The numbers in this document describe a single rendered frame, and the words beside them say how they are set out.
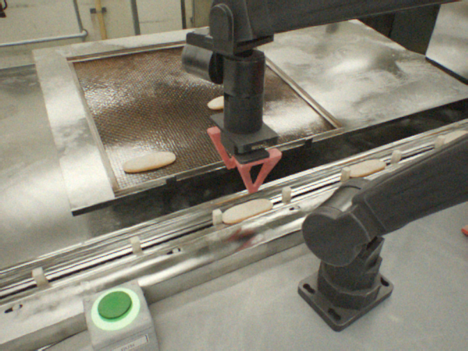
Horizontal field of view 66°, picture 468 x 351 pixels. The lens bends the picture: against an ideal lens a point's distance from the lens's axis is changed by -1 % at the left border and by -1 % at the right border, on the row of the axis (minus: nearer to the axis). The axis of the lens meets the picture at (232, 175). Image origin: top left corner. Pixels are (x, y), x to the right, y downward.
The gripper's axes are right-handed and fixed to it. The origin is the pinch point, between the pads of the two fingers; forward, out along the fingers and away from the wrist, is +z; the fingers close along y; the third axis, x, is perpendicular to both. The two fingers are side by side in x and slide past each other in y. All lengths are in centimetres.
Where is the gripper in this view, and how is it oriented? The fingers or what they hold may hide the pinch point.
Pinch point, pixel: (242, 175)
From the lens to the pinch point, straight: 59.5
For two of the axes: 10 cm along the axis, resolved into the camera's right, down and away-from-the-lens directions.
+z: 0.0, 8.1, 5.8
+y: -4.5, -5.2, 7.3
